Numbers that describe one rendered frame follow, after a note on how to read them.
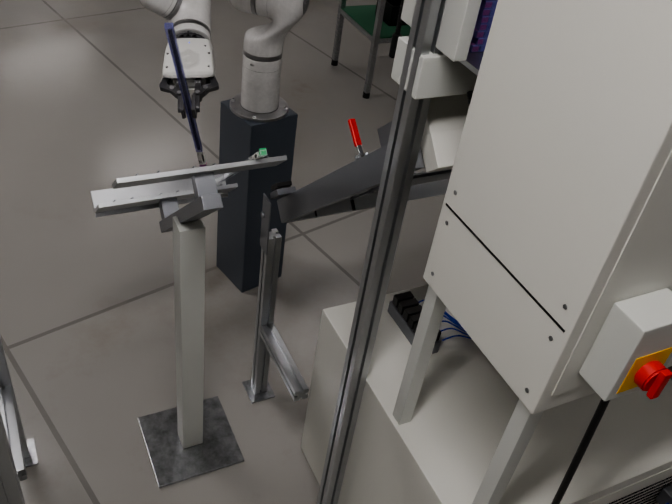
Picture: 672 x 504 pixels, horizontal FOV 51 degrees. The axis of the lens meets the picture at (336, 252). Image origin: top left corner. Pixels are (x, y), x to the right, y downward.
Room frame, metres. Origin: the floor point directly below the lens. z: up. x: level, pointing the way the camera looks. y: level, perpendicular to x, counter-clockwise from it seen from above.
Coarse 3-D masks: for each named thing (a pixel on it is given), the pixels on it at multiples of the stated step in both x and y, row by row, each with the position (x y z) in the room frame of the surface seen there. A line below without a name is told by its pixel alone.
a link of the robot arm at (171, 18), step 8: (184, 0) 1.42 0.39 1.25; (192, 0) 1.43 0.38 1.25; (200, 0) 1.45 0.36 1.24; (208, 0) 1.47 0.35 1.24; (176, 8) 1.41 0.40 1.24; (184, 8) 1.41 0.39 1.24; (192, 8) 1.42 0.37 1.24; (200, 8) 1.43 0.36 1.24; (208, 8) 1.45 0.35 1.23; (168, 16) 1.41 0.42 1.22; (176, 16) 1.40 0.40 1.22; (184, 16) 1.40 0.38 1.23; (192, 16) 1.40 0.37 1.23; (200, 16) 1.41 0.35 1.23; (208, 16) 1.44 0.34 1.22; (208, 24) 1.42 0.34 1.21
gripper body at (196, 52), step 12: (180, 36) 1.36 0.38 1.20; (192, 36) 1.37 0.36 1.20; (168, 48) 1.34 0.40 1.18; (180, 48) 1.34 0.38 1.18; (192, 48) 1.34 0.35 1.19; (204, 48) 1.35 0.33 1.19; (168, 60) 1.31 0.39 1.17; (192, 60) 1.31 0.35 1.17; (204, 60) 1.32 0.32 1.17; (168, 72) 1.28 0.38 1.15; (192, 72) 1.29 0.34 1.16; (204, 72) 1.29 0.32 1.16; (192, 84) 1.30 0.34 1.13
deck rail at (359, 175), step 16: (368, 160) 1.17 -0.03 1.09; (384, 160) 1.13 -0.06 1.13; (336, 176) 1.27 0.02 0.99; (352, 176) 1.21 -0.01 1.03; (368, 176) 1.16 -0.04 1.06; (304, 192) 1.39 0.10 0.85; (320, 192) 1.32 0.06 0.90; (336, 192) 1.26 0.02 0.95; (352, 192) 1.20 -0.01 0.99; (288, 208) 1.45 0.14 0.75; (304, 208) 1.38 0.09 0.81; (320, 208) 1.34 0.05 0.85
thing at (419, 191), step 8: (424, 184) 1.73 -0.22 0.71; (432, 184) 1.74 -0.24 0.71; (440, 184) 1.75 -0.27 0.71; (376, 192) 1.65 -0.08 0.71; (416, 192) 1.70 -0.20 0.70; (424, 192) 1.71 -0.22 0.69; (432, 192) 1.72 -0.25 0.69; (440, 192) 1.73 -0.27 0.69; (344, 200) 1.59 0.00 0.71; (352, 200) 1.61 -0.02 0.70; (360, 200) 1.61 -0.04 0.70; (368, 200) 1.62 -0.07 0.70; (376, 200) 1.63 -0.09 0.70; (408, 200) 1.68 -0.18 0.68; (328, 208) 1.56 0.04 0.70; (336, 208) 1.57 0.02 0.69; (344, 208) 1.58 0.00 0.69; (360, 208) 1.60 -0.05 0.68; (304, 216) 1.51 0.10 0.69; (312, 216) 1.52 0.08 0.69
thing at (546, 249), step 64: (512, 0) 0.94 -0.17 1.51; (576, 0) 0.85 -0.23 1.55; (640, 0) 0.78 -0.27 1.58; (512, 64) 0.91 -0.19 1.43; (576, 64) 0.82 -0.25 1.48; (640, 64) 0.75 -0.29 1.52; (512, 128) 0.88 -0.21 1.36; (576, 128) 0.79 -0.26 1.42; (640, 128) 0.72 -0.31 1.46; (448, 192) 0.96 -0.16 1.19; (512, 192) 0.85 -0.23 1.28; (576, 192) 0.76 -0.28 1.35; (640, 192) 0.69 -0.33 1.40; (448, 256) 0.92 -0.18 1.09; (512, 256) 0.81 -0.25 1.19; (576, 256) 0.73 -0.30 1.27; (640, 256) 0.72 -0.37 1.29; (512, 320) 0.78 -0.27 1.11; (576, 320) 0.69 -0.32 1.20; (640, 320) 0.69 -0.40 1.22; (512, 384) 0.74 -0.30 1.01; (576, 384) 0.72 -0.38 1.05; (640, 384) 0.67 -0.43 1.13; (512, 448) 0.71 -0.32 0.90
